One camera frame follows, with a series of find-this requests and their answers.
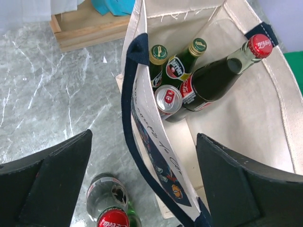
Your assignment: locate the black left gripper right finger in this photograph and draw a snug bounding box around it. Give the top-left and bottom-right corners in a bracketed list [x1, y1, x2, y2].
[196, 133, 303, 227]

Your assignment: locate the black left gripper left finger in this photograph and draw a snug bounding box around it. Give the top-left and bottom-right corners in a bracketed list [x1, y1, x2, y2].
[0, 130, 92, 227]

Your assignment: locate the cream canvas tote bag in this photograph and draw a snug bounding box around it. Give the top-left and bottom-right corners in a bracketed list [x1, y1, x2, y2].
[121, 0, 303, 227]

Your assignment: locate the cola glass bottle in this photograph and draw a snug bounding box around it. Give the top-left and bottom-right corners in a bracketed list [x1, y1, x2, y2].
[179, 34, 273, 112]

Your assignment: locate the silver beverage can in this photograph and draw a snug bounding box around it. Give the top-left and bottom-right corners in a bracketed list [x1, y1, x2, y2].
[154, 85, 182, 120]

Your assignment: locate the green bottle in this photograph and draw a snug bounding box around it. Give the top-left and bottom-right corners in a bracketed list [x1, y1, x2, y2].
[149, 44, 168, 92]
[127, 201, 142, 227]
[161, 38, 207, 87]

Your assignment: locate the front left cola bottle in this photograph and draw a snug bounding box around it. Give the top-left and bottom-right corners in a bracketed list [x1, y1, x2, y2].
[86, 173, 130, 227]

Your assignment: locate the green cloth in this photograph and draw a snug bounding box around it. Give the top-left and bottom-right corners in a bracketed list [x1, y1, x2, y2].
[284, 51, 303, 93]

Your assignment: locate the wooden clothes rack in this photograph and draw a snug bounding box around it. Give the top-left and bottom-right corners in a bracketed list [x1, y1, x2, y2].
[50, 0, 130, 52]

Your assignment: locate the white pleated garment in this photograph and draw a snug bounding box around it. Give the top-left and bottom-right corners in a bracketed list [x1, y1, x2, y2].
[0, 0, 83, 35]

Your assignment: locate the teal shirt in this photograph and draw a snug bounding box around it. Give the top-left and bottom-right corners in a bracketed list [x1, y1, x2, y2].
[91, 0, 135, 16]

